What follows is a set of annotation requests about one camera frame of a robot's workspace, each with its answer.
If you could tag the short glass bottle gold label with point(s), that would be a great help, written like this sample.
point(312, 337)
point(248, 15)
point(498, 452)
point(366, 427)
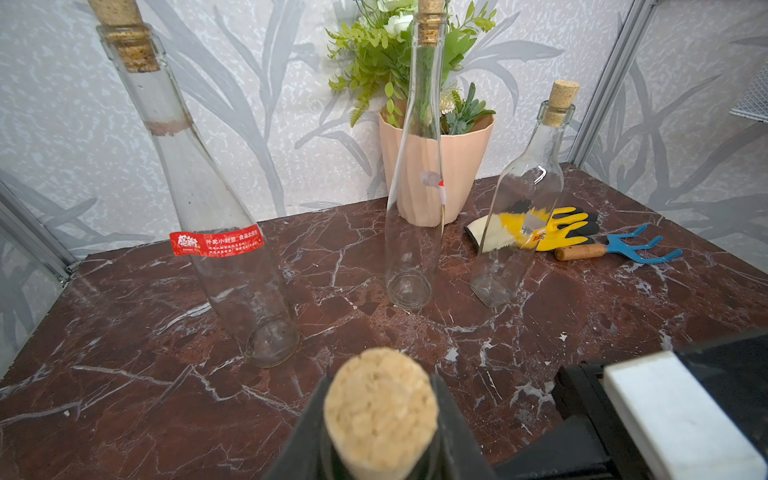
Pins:
point(381, 414)

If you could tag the white mesh wall basket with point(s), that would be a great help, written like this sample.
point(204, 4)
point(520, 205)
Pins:
point(753, 102)

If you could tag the tall slim glass bottle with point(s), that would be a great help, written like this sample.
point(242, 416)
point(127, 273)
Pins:
point(412, 252)

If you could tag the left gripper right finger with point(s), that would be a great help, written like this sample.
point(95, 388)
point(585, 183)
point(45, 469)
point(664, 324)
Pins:
point(455, 453)

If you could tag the pink flower pot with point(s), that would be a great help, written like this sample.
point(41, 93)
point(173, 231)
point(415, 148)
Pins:
point(435, 183)

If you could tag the blue hand rake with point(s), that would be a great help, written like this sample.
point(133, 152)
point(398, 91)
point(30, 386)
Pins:
point(616, 245)

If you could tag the yellow gardening glove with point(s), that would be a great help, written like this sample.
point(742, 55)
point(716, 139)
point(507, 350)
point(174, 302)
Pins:
point(536, 229)

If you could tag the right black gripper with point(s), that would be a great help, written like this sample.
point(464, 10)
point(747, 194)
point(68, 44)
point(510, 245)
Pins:
point(590, 443)

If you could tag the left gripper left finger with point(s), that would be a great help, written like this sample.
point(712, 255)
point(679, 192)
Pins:
point(300, 456)

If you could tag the green artificial plant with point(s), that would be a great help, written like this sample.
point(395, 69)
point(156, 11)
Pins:
point(375, 54)

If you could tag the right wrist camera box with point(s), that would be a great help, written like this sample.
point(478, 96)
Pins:
point(677, 426)

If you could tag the glass bottle with red label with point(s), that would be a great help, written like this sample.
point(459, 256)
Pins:
point(225, 245)

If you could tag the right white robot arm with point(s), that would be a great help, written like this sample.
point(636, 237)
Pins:
point(733, 370)

